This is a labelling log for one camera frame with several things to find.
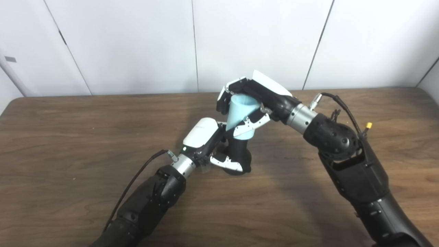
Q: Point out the black peg stand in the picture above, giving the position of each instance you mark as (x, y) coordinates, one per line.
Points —
(240, 152)

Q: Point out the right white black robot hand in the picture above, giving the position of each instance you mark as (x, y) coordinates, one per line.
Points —
(271, 92)

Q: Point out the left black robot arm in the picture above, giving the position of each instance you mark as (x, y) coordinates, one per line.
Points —
(151, 202)

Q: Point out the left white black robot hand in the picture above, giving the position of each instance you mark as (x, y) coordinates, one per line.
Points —
(202, 133)

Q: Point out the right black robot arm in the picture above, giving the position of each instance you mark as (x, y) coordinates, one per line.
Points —
(360, 175)

